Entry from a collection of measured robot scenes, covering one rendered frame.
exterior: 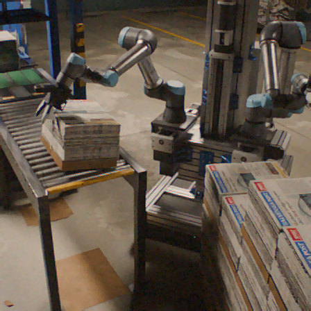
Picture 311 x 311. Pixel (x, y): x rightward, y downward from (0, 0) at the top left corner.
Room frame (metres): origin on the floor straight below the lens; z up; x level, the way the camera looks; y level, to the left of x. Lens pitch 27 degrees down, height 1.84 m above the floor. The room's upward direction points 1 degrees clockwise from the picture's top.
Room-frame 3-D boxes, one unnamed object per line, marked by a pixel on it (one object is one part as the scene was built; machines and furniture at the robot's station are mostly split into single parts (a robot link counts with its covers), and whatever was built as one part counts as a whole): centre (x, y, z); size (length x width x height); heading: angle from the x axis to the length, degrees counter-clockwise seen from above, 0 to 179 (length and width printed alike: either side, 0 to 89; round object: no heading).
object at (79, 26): (3.11, 0.58, 1.05); 0.05 x 0.05 x 0.45; 30
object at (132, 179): (2.45, 0.41, 0.74); 1.34 x 0.05 x 0.12; 30
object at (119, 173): (1.75, 0.30, 0.81); 0.43 x 0.03 x 0.02; 120
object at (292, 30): (2.32, -0.68, 1.19); 0.15 x 0.12 x 0.55; 92
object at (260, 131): (2.32, -0.55, 0.87); 0.15 x 0.15 x 0.10
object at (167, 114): (2.51, -0.09, 0.87); 0.15 x 0.15 x 0.10
